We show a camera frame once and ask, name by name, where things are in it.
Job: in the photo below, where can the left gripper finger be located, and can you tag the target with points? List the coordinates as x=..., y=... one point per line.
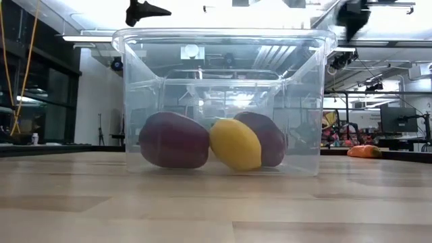
x=141, y=10

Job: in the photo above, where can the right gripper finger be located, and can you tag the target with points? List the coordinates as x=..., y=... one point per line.
x=352, y=17

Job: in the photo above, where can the red apple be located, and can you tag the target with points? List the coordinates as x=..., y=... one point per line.
x=173, y=141
x=270, y=141

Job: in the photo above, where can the yellow lemon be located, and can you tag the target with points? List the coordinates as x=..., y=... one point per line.
x=236, y=145

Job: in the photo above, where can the long ceiling light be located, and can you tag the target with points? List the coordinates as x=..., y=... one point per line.
x=87, y=38

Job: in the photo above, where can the white round ceiling fixture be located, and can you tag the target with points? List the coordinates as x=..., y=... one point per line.
x=191, y=51

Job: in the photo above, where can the black computer monitor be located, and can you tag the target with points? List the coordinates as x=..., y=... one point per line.
x=398, y=119

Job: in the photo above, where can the thin black tripod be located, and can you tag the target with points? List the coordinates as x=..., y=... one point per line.
x=100, y=130

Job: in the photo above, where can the orange carrot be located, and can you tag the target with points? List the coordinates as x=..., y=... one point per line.
x=364, y=152

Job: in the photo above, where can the large clear plastic bin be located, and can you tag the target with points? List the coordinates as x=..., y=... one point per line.
x=152, y=162

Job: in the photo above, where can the small white bottle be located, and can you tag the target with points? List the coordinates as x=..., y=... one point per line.
x=35, y=139

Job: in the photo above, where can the black ceiling-mounted camera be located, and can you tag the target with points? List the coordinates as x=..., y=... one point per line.
x=342, y=60

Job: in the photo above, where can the round blue-black camera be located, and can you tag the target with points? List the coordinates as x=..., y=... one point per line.
x=116, y=64

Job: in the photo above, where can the black metal rack frame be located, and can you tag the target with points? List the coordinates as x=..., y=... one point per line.
x=347, y=111

